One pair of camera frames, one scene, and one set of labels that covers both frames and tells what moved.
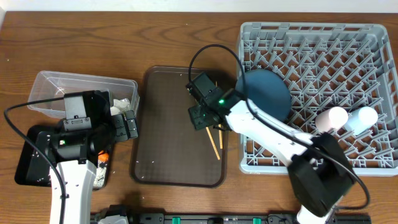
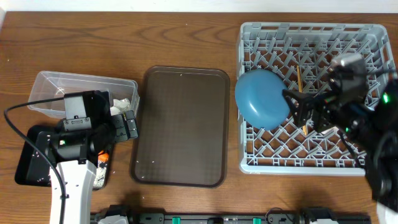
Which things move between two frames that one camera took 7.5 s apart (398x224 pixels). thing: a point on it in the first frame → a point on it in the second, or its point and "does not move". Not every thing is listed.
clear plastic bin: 47,93 does not move
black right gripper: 198,122 → 324,107
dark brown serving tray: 165,150 does not move
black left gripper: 125,132 does not move
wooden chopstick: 220,132 → 305,130
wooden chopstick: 213,143 → 299,79
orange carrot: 103,157 does not move
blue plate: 267,91 does not move
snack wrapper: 119,106 does not move
